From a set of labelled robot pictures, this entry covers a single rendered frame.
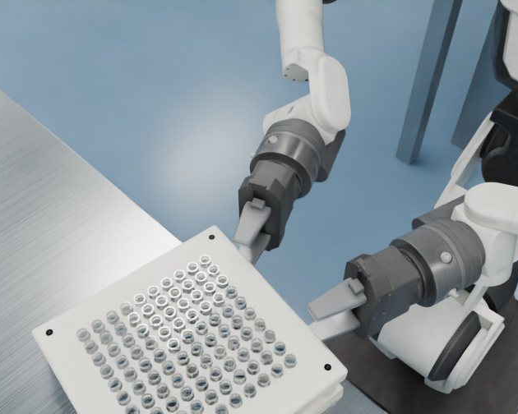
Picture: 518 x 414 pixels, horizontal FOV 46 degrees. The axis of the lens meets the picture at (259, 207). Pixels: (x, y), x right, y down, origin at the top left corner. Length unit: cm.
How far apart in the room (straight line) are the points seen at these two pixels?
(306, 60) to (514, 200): 34
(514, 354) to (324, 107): 101
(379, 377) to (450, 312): 53
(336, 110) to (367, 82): 170
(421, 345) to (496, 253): 35
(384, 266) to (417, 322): 40
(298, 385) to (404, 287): 16
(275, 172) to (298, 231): 123
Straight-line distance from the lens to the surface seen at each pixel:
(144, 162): 221
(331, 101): 85
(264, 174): 73
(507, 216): 74
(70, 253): 85
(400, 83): 257
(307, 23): 93
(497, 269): 79
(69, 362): 68
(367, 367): 156
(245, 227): 71
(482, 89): 217
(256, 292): 70
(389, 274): 67
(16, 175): 97
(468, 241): 73
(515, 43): 89
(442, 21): 188
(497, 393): 161
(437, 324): 106
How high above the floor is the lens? 156
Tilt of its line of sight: 50 degrees down
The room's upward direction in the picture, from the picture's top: straight up
